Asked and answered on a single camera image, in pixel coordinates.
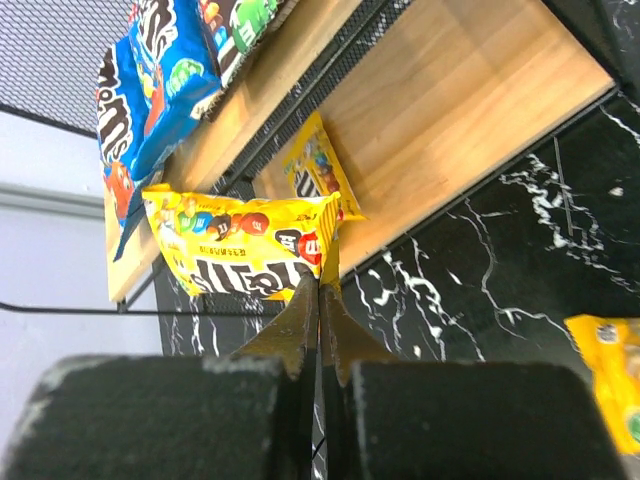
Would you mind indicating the yellow candy bag top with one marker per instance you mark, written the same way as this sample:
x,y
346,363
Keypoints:
x,y
312,168

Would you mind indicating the yellow candy bag under mug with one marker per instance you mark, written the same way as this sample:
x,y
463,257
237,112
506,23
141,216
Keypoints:
x,y
609,347

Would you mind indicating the purple candy bag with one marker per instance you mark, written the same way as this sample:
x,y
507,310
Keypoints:
x,y
236,27

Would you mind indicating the yellow candy bag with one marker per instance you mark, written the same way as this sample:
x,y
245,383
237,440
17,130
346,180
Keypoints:
x,y
262,248
609,347
312,168

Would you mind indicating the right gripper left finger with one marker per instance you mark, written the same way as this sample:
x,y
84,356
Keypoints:
x,y
248,415

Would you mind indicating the two-tier wood wire shelf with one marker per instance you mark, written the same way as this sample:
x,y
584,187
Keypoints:
x,y
421,98

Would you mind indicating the blue candy bag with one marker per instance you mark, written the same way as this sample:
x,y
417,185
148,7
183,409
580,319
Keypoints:
x,y
177,75
121,112

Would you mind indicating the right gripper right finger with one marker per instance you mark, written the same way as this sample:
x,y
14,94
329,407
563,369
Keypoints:
x,y
391,419

